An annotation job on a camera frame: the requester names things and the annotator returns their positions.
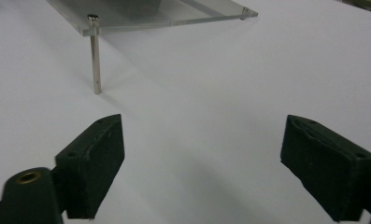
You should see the white board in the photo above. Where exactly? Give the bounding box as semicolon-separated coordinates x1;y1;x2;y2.
0;0;371;224

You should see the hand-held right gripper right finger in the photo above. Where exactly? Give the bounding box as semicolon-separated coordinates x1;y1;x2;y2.
279;114;371;223

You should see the clear acrylic picture frame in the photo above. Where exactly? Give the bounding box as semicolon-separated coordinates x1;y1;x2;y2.
46;0;259;95

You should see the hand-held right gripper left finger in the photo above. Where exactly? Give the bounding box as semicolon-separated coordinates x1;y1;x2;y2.
54;113;126;220

